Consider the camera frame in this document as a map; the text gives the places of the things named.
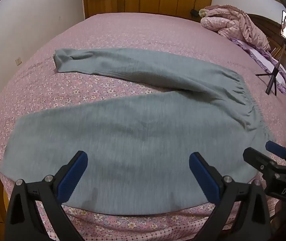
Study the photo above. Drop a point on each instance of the pink floral bed sheet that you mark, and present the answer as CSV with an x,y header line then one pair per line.
x,y
36,86

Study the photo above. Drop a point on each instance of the white wall socket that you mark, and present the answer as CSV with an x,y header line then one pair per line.
x,y
18,61

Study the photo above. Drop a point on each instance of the pink quilted blanket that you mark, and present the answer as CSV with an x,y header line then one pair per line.
x,y
231,22

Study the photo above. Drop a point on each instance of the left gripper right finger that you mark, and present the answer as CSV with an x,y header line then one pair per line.
x,y
241,210

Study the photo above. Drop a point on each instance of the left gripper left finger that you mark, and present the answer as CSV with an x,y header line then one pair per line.
x,y
23,221

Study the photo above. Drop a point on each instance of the grey-green knit pants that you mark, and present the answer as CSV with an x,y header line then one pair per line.
x,y
138,147

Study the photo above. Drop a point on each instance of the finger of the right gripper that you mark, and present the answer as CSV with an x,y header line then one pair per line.
x,y
259,161
276,149

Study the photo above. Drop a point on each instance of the black tripod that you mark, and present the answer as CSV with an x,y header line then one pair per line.
x,y
273,81

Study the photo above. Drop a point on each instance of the plush toy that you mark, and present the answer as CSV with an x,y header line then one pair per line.
x,y
203,12

